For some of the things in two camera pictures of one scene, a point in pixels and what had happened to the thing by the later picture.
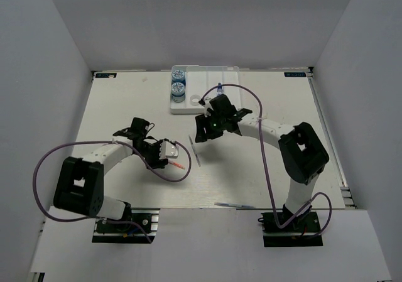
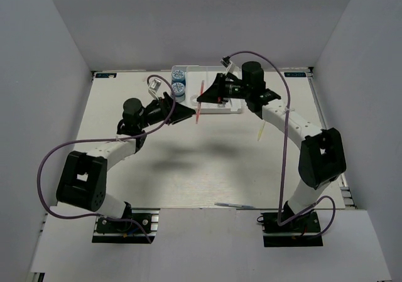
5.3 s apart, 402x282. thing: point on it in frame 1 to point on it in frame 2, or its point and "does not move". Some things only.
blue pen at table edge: (234, 205) does not move
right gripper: (201, 122) to (215, 93)
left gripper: (154, 163) to (165, 105)
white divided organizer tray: (200, 79) does not move
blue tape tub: (178, 92) does not move
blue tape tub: (178, 76) does not move
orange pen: (177, 164) to (198, 109)
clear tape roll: (194, 100) does not move
